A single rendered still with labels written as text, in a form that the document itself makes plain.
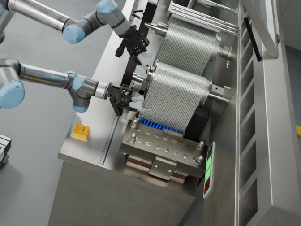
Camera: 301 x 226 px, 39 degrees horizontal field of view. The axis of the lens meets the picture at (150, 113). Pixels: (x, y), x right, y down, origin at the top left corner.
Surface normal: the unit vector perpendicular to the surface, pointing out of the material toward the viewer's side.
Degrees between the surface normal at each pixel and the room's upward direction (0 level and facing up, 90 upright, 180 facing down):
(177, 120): 90
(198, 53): 92
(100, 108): 0
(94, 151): 0
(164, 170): 90
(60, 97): 0
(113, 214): 90
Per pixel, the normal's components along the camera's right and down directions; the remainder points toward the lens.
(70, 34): -0.44, 0.52
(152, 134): 0.29, -0.69
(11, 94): 0.58, 0.64
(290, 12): -0.25, 0.62
